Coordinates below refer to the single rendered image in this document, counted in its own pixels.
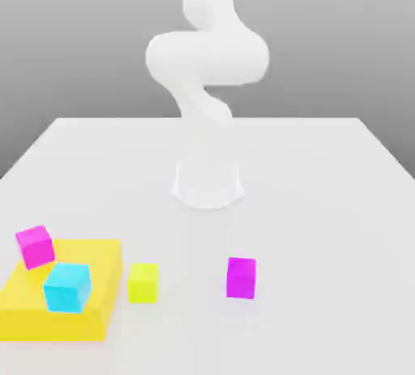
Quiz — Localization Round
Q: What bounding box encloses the small cyan cube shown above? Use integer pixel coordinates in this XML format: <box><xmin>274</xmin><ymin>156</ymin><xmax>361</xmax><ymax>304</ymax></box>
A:
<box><xmin>42</xmin><ymin>262</ymin><xmax>93</xmax><ymax>314</ymax></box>

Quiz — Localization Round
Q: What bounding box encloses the small purple cube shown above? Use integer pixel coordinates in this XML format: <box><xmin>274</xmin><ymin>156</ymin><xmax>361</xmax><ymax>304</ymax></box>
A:
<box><xmin>225</xmin><ymin>256</ymin><xmax>258</xmax><ymax>300</ymax></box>

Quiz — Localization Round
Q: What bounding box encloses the large yellow box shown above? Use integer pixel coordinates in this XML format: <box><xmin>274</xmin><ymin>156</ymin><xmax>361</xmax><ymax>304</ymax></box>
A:
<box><xmin>0</xmin><ymin>237</ymin><xmax>124</xmax><ymax>343</ymax></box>

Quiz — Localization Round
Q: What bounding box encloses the small lime yellow cube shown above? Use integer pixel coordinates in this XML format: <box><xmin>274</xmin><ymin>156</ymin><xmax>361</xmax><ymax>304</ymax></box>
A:
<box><xmin>126</xmin><ymin>262</ymin><xmax>160</xmax><ymax>304</ymax></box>

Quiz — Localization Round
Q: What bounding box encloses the small pink cube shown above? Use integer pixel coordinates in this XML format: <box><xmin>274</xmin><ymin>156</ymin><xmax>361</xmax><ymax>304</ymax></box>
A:
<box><xmin>15</xmin><ymin>224</ymin><xmax>57</xmax><ymax>271</ymax></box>

